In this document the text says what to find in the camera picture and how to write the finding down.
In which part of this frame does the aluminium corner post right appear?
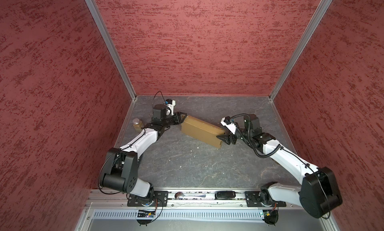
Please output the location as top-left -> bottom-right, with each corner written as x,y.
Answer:
269,0 -> 333,102

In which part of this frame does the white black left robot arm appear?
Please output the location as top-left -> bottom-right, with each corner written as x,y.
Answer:
98,104 -> 188,200

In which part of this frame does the black car key fob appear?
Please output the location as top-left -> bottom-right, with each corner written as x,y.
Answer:
215,191 -> 236,200

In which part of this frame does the brown cardboard box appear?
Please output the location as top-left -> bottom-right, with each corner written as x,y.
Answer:
181,115 -> 225,149

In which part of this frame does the glass jar with lid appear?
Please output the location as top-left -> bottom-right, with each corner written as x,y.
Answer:
132,118 -> 144,133

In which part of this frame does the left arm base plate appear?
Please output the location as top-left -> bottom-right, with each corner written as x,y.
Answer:
127,191 -> 169,208

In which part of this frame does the aluminium corner post left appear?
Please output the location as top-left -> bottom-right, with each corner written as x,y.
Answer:
85,0 -> 137,102

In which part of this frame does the aluminium corner post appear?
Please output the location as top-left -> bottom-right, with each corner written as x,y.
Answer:
269,0 -> 333,102
85,0 -> 137,102

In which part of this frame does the metal spoon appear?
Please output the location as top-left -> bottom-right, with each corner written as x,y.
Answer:
175,192 -> 206,200

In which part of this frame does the aluminium front rail frame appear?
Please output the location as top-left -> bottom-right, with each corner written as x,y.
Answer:
75,188 -> 340,231

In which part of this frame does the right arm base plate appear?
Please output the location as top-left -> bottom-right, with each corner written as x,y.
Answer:
245,191 -> 287,208

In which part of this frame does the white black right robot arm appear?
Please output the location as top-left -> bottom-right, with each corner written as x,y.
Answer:
217,113 -> 343,219

